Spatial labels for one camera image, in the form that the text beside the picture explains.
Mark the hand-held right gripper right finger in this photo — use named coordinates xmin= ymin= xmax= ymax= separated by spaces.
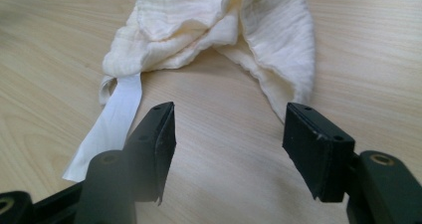
xmin=282 ymin=102 xmax=356 ymax=204

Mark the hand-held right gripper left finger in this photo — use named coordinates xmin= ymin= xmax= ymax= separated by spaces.
xmin=122 ymin=101 xmax=177 ymax=206

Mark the cream muslin cloth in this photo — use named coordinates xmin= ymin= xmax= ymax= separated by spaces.
xmin=62 ymin=0 xmax=317 ymax=183

